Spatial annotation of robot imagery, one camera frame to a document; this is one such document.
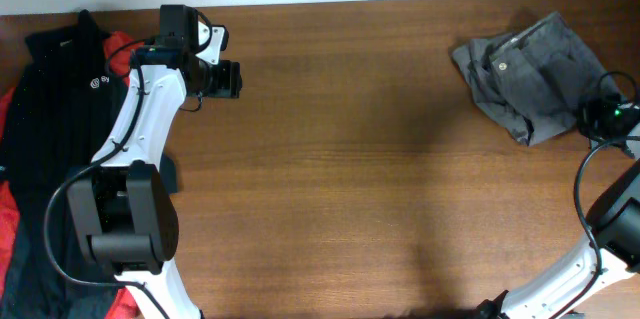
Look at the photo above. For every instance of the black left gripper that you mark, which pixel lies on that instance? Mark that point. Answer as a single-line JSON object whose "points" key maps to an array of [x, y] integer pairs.
{"points": [[229, 79]]}

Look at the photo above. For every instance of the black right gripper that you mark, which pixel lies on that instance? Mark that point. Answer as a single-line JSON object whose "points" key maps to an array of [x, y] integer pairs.
{"points": [[591, 108]]}

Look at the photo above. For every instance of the grey shorts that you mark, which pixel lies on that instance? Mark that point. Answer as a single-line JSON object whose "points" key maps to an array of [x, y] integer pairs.
{"points": [[531, 82]]}

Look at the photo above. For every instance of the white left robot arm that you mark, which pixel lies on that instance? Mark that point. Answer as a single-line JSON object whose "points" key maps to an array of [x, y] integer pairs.
{"points": [[123, 215]]}

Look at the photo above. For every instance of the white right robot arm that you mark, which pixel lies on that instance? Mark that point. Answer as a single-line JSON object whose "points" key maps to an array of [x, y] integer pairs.
{"points": [[608, 251]]}

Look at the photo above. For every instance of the red garment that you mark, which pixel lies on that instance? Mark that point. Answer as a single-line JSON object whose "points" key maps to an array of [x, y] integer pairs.
{"points": [[15, 244]]}

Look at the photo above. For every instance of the black polo shirt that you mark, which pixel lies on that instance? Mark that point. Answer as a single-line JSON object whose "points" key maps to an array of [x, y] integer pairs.
{"points": [[62, 112]]}

